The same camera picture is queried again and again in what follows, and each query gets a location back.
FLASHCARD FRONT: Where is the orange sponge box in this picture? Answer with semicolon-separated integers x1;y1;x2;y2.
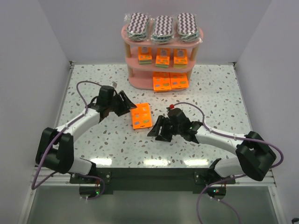
173;49;188;68
155;48;171;68
138;47;152;64

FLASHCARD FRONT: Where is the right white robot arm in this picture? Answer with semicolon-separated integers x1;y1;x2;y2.
147;108;277;183

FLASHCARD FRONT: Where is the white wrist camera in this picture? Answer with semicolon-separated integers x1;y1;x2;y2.
112;81;117;88
166;104;175;111

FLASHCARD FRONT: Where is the pink three-tier shelf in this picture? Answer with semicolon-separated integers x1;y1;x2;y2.
121;24;201;90

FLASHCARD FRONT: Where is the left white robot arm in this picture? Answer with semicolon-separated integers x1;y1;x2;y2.
36;85;136;176

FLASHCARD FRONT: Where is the orange flat pack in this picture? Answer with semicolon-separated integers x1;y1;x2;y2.
170;73;189;90
131;103;152;129
153;71;171;92

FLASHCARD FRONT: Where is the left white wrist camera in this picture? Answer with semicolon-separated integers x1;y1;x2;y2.
112;81;117;88

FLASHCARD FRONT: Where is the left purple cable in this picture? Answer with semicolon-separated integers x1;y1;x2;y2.
31;80;107;201

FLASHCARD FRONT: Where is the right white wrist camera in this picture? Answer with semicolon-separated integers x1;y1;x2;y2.
166;104;175;111

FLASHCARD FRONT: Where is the striped sponge pack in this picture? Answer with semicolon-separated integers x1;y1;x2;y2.
151;15;174;44
177;13;202;42
124;12;150;42

